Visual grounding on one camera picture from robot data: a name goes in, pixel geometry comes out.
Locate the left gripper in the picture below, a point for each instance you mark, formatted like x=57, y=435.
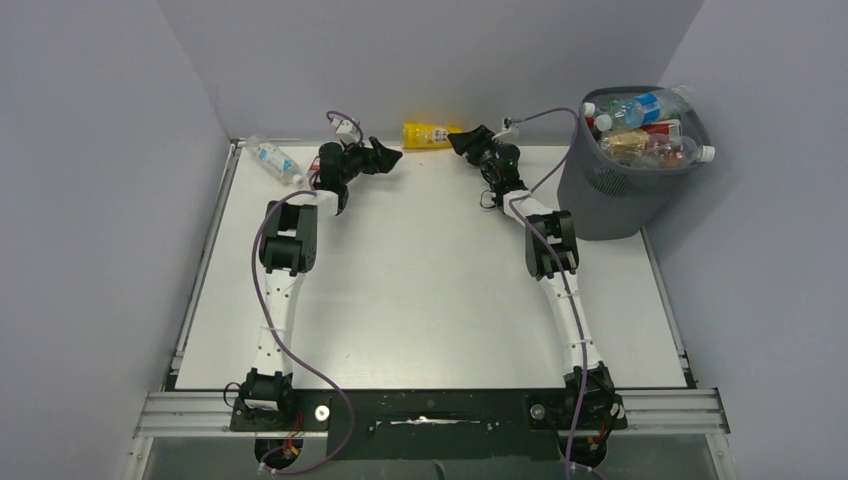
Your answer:
x=379, y=159

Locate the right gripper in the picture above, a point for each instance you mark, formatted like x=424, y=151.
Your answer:
x=472, y=143

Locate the yellow juice bottle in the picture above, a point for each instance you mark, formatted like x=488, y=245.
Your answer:
x=427, y=136

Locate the grey mesh waste bin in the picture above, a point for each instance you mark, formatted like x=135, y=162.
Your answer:
x=608, y=200

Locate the green tinted bottle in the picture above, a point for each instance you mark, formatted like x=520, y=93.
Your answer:
x=591, y=110

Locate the amber tea bottle red label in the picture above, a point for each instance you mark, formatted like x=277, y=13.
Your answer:
x=622, y=145

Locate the clear crushed bottle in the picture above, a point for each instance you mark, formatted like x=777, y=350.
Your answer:
x=670, y=152

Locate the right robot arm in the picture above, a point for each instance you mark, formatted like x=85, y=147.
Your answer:
x=552, y=259

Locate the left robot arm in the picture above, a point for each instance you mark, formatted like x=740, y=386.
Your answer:
x=283, y=251

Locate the red cap bottle blue-red label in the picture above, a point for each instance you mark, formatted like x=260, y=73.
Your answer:
x=313, y=172

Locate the clear bottle white blue label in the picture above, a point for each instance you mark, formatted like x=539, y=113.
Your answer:
x=275, y=161

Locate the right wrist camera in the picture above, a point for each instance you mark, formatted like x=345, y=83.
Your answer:
x=509, y=132

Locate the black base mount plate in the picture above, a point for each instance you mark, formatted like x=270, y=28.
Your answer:
x=463, y=424

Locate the aluminium frame rail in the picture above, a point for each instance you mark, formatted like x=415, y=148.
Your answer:
x=649, y=411

